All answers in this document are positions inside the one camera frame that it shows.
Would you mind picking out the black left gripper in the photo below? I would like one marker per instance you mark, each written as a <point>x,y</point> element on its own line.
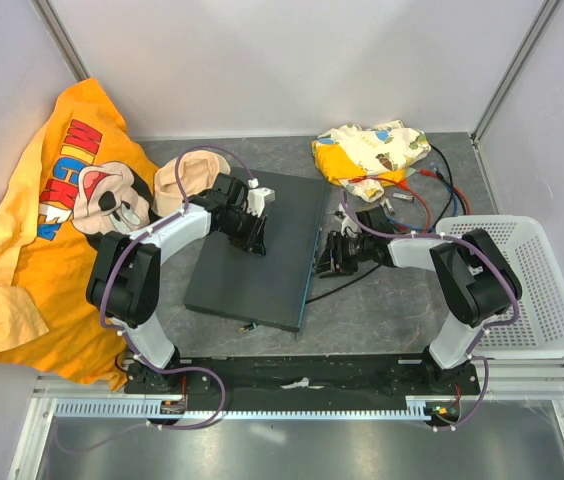
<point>254,242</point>

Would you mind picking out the patterned white yellow cloth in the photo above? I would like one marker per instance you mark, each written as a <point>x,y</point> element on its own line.
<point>363,161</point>

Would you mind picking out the slotted grey cable duct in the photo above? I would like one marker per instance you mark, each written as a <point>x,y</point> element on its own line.
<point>163,410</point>

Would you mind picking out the orange Mickey t-shirt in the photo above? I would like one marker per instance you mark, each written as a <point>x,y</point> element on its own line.
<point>80,177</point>

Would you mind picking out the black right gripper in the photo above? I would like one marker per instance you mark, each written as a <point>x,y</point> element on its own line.
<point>336,261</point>

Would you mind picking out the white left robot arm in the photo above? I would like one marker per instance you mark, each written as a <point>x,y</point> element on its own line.
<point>125,281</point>

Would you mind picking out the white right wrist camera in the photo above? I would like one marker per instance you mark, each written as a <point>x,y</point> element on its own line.
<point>348,227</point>

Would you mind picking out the beige bucket hat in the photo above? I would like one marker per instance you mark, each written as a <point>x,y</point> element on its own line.
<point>197,170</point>

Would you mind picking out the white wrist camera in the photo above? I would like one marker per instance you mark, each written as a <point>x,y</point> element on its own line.
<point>348,227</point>
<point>258,197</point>

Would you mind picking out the small silver metal piece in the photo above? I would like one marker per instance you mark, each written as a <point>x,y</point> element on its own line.
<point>388,207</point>

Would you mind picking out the white perforated plastic basket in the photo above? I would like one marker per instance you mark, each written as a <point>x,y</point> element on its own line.
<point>539,331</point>

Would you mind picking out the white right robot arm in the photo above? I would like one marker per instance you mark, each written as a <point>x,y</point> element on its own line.
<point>479,286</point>

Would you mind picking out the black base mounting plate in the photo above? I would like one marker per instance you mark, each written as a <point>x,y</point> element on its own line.
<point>389,374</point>

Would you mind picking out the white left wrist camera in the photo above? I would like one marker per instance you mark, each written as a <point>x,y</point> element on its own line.
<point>258,197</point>

